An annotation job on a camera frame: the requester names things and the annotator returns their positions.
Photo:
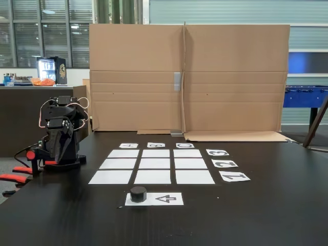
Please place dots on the black hexagonal token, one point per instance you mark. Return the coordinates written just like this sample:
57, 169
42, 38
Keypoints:
138, 194

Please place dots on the white paper grid square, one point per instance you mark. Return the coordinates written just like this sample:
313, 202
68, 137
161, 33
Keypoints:
155, 153
152, 176
118, 164
110, 177
123, 153
187, 153
154, 163
191, 163
194, 176

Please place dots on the black and red clamp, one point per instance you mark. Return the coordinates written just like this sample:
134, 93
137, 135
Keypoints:
31, 155

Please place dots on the small brown cardboard sheet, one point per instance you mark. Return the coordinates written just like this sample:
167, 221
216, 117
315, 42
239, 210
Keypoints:
78, 92

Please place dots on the dark counter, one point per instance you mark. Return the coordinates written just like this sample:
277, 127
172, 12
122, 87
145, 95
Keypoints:
20, 115

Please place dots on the bowl of orange snacks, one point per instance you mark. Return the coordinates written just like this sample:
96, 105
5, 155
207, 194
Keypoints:
42, 82

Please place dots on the red and black chair base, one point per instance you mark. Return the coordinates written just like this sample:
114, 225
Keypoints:
14, 178

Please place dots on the black mini fridge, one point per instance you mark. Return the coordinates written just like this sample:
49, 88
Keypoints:
60, 70

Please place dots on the paper sheet letter A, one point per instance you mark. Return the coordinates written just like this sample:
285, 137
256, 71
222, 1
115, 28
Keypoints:
128, 145

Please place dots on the box of small bottles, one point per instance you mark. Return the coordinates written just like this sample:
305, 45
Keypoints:
9, 79

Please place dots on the paper sheet letter B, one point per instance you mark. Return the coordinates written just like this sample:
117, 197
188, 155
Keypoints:
156, 145

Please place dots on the large brown cardboard panel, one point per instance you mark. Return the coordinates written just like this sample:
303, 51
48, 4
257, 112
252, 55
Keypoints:
235, 64
135, 64

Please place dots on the grey tape strip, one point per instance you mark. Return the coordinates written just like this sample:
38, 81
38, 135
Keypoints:
177, 81
176, 133

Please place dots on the white paper arrow sheet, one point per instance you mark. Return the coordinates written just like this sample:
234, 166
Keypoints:
166, 199

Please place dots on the paper sheet letter C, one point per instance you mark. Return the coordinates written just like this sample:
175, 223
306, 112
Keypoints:
185, 145

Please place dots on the paper sheet number 3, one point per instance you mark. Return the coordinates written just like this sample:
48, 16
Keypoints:
217, 152

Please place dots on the paper sheet number 2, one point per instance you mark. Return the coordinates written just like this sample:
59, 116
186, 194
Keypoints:
225, 163

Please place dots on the paper sheet number 1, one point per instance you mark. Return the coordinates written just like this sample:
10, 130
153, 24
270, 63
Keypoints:
234, 176

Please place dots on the blue foosball table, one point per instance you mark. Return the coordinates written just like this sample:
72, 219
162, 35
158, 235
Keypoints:
305, 96

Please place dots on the brown wooden easel leg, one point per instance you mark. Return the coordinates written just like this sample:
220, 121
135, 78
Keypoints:
316, 123

